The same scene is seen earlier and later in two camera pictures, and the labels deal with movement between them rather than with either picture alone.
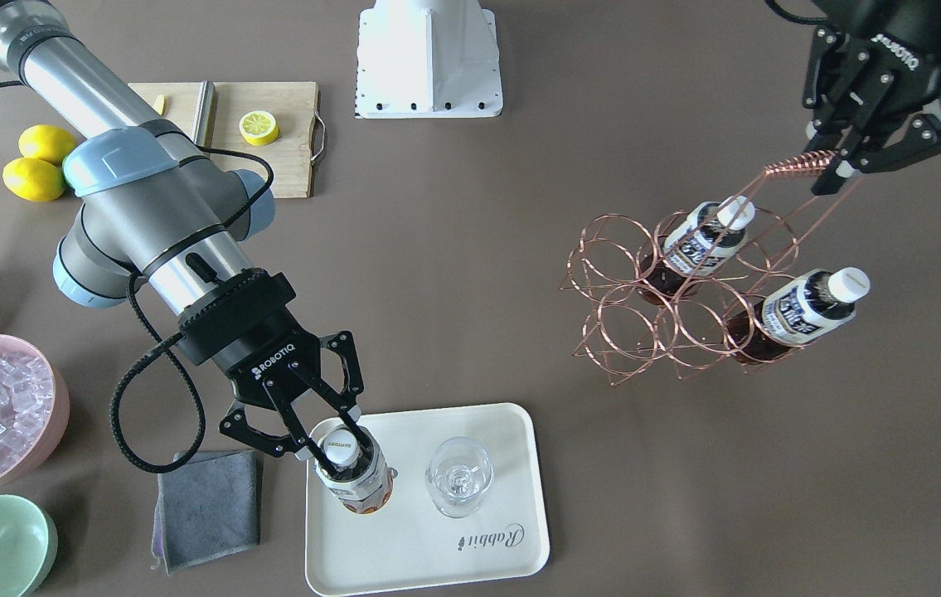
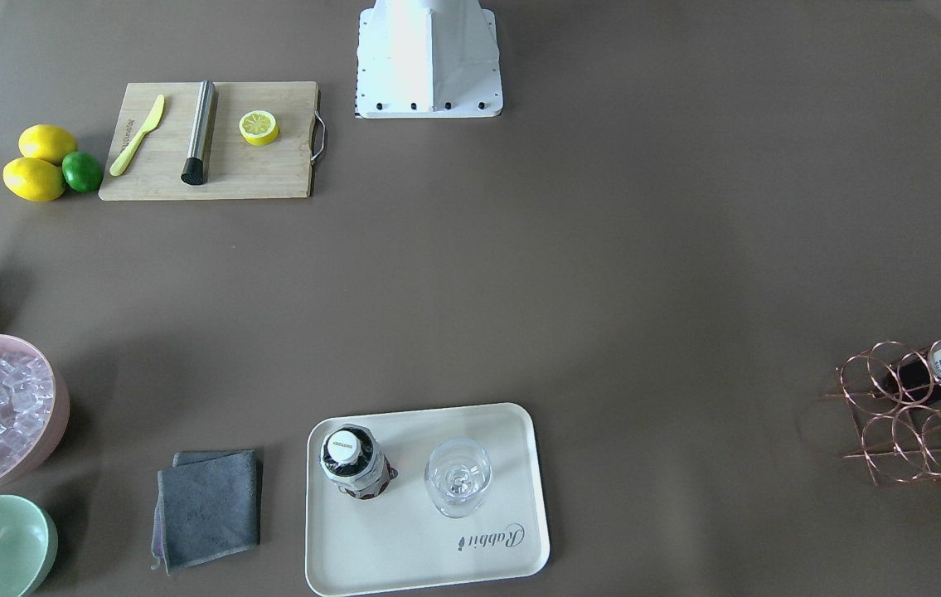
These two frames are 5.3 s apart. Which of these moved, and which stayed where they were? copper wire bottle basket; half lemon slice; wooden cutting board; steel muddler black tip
Moved: copper wire bottle basket
Stayed: wooden cutting board; steel muddler black tip; half lemon slice
